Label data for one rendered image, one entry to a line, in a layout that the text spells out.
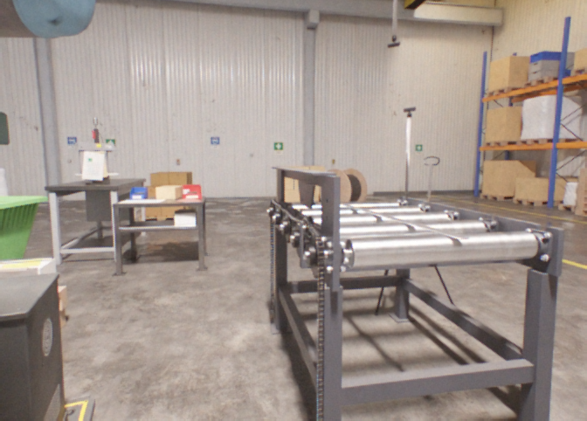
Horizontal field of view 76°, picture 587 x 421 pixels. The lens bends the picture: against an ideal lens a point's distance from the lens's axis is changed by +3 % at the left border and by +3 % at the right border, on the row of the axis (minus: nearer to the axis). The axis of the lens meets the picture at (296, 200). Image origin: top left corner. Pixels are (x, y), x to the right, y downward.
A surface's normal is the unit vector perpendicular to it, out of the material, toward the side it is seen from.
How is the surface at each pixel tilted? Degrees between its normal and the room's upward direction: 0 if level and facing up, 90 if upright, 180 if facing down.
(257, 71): 90
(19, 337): 90
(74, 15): 95
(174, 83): 90
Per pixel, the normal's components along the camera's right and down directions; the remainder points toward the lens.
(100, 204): 0.20, 0.11
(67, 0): 1.00, 0.09
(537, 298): -0.98, 0.02
